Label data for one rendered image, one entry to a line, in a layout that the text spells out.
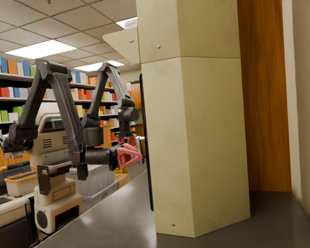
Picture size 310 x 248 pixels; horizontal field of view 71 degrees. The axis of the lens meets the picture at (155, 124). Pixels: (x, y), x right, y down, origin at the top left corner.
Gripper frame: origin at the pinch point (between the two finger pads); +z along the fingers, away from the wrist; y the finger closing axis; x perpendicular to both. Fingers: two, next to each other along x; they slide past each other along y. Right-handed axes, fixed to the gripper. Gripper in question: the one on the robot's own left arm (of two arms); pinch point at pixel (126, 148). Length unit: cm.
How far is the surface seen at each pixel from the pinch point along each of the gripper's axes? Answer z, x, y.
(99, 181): 62, 128, -116
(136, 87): -101, 477, -218
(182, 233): 16, -47, 40
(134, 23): -45, -39, 29
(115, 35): -40, -47, 26
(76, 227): 16, -49, 7
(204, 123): -13, -43, 48
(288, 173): 10, -10, 72
